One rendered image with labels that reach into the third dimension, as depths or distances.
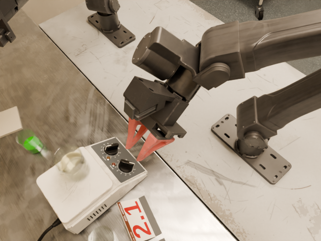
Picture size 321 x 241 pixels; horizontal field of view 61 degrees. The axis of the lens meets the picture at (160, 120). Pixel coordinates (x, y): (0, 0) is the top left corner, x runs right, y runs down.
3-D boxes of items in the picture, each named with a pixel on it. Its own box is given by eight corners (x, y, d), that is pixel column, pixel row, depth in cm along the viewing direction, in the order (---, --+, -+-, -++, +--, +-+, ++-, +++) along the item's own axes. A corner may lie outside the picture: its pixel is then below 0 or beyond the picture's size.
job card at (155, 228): (144, 195, 62) (142, 190, 58) (162, 233, 57) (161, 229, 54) (119, 208, 61) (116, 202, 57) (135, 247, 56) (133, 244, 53)
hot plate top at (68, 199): (84, 146, 60) (83, 144, 60) (115, 185, 55) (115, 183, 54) (35, 180, 56) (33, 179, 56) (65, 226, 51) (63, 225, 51)
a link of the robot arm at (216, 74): (126, 78, 43) (173, 33, 34) (135, 40, 48) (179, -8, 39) (182, 109, 48) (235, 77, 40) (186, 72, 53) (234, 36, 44)
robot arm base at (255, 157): (284, 173, 55) (305, 152, 57) (212, 112, 64) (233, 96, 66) (272, 186, 62) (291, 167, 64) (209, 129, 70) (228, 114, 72)
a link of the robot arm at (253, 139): (245, 136, 53) (275, 139, 53) (244, 100, 58) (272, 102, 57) (239, 150, 59) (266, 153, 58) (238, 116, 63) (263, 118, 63)
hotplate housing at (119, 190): (116, 140, 70) (110, 124, 63) (149, 176, 64) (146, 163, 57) (39, 198, 63) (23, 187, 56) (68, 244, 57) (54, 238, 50)
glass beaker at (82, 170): (73, 157, 58) (59, 139, 52) (96, 162, 58) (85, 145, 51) (60, 183, 55) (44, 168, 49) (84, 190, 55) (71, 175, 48)
